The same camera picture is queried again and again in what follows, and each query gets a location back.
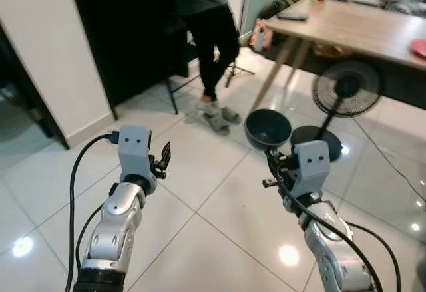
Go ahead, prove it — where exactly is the black standing fan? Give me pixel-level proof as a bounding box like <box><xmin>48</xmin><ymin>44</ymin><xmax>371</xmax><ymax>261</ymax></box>
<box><xmin>291</xmin><ymin>59</ymin><xmax>383</xmax><ymax>163</ymax></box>

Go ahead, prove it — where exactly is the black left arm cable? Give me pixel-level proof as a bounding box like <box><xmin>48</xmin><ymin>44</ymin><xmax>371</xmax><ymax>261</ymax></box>
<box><xmin>65</xmin><ymin>131</ymin><xmax>120</xmax><ymax>292</ymax></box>

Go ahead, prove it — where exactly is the black remote control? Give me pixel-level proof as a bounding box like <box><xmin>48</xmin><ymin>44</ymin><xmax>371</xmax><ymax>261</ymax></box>
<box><xmin>277</xmin><ymin>13</ymin><xmax>309</xmax><ymax>22</ymax></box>

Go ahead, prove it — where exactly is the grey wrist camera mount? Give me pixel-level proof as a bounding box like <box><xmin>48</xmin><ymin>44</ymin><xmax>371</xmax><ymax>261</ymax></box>
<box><xmin>118</xmin><ymin>126</ymin><xmax>158</xmax><ymax>185</ymax></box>
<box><xmin>291</xmin><ymin>141</ymin><xmax>331</xmax><ymax>203</ymax></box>

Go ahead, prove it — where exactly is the black cabinet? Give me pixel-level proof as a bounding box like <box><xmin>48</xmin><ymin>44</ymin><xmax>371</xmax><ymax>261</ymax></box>
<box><xmin>67</xmin><ymin>0</ymin><xmax>200</xmax><ymax>110</ymax></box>

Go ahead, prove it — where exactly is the light wooden table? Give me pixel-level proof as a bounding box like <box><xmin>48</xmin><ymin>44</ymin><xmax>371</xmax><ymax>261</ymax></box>
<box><xmin>252</xmin><ymin>0</ymin><xmax>426</xmax><ymax>113</ymax></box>

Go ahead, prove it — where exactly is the small bottle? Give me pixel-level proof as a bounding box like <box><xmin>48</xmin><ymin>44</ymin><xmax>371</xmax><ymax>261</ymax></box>
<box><xmin>251</xmin><ymin>21</ymin><xmax>268</xmax><ymax>53</ymax></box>

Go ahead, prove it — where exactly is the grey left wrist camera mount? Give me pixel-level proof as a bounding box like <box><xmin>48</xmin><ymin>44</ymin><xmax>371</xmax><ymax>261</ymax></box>
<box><xmin>118</xmin><ymin>126</ymin><xmax>158</xmax><ymax>185</ymax></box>

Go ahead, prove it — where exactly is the thin black tripod stand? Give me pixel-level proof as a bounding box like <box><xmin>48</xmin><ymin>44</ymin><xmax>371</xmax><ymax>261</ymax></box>
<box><xmin>223</xmin><ymin>0</ymin><xmax>256</xmax><ymax>88</ymax></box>

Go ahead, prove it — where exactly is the red plate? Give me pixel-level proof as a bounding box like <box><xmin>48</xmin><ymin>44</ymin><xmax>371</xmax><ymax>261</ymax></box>
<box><xmin>409</xmin><ymin>38</ymin><xmax>426</xmax><ymax>59</ymax></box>

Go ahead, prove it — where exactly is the person in black trousers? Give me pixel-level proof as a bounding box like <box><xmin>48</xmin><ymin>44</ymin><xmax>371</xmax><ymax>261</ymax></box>
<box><xmin>158</xmin><ymin>0</ymin><xmax>242</xmax><ymax>136</ymax></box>

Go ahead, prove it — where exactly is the black fan cord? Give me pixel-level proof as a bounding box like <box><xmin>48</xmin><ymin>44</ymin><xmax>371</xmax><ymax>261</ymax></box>
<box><xmin>351</xmin><ymin>118</ymin><xmax>426</xmax><ymax>203</ymax></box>

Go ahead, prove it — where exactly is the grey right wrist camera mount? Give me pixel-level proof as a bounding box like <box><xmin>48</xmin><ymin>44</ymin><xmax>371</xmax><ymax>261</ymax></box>
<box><xmin>291</xmin><ymin>141</ymin><xmax>331</xmax><ymax>203</ymax></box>

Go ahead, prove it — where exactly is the grey slipper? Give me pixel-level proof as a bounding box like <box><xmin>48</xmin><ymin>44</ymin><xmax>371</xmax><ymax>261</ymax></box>
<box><xmin>220</xmin><ymin>106</ymin><xmax>242</xmax><ymax>124</ymax></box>
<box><xmin>200</xmin><ymin>102</ymin><xmax>231</xmax><ymax>136</ymax></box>

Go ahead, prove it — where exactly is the round metal bowl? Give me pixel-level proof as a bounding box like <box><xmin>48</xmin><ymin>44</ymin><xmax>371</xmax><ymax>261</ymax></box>
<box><xmin>244</xmin><ymin>108</ymin><xmax>292</xmax><ymax>152</ymax></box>

